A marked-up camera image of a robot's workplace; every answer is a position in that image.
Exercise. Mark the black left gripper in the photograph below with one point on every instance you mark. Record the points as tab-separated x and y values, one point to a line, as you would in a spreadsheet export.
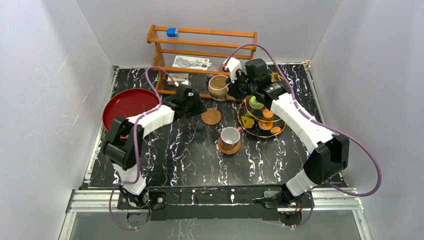
196	104

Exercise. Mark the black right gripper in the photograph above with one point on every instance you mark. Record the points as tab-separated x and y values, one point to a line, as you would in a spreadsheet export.
232	90

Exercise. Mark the beige ceramic pitcher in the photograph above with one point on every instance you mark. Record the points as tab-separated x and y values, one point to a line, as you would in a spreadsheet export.
217	88

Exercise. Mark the green frosted donut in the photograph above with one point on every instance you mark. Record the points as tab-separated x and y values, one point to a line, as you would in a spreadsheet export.
254	104

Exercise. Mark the woven rattan coaster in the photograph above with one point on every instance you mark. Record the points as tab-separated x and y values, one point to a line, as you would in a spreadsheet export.
225	151
211	116

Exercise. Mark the three-tier glass gold stand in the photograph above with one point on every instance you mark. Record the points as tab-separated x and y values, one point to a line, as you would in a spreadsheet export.
269	86

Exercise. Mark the yellow striped toy cake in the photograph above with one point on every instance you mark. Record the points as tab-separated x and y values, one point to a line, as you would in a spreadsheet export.
247	122

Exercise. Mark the orange white round cake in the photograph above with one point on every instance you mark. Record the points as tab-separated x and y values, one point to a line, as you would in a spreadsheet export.
264	125

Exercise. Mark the pink floral mug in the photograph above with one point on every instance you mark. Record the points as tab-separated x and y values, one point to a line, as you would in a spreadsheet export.
230	136

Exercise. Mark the small orange macaron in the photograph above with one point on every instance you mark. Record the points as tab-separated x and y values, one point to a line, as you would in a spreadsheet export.
275	130

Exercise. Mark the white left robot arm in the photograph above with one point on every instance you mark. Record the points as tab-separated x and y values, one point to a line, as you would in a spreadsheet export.
123	143

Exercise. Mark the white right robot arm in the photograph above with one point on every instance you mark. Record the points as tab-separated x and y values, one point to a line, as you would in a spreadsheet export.
328	152

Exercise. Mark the small white red box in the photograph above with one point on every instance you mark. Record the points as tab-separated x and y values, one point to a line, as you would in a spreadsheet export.
177	77

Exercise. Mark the white plastic packet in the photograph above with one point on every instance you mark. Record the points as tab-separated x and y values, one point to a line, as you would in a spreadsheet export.
188	62

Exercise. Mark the wooden shelf rack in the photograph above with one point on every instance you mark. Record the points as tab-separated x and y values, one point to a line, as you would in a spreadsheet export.
211	47

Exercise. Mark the red round tray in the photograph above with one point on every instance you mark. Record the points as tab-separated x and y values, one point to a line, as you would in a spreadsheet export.
128	103

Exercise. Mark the blue white eraser block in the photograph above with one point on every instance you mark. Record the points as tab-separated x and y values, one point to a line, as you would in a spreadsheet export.
172	32

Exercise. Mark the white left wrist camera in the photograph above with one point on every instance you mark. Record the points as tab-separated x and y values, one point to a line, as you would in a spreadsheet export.
186	82

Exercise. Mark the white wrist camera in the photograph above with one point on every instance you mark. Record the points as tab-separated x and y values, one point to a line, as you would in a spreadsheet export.
231	65
186	82

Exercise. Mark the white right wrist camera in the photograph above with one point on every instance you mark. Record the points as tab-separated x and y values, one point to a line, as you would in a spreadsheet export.
231	65

